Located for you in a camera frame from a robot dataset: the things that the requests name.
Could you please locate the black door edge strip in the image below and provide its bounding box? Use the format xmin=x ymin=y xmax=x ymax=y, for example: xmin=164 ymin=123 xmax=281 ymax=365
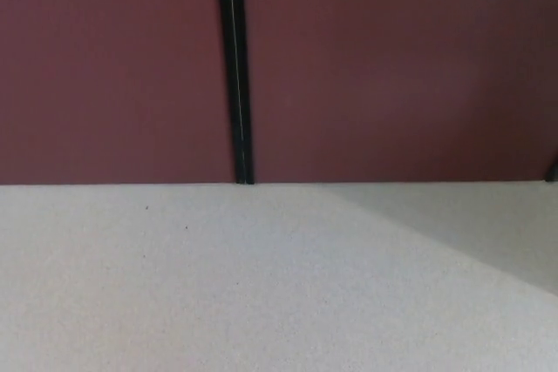
xmin=228 ymin=0 xmax=256 ymax=186
xmin=214 ymin=0 xmax=246 ymax=185

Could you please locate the maroon door with handle plate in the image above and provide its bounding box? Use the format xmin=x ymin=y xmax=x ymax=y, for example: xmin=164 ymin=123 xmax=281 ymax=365
xmin=241 ymin=0 xmax=558 ymax=185

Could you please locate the plain maroon door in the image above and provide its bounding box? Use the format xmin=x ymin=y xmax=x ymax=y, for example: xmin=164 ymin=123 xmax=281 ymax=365
xmin=0 ymin=0 xmax=239 ymax=186

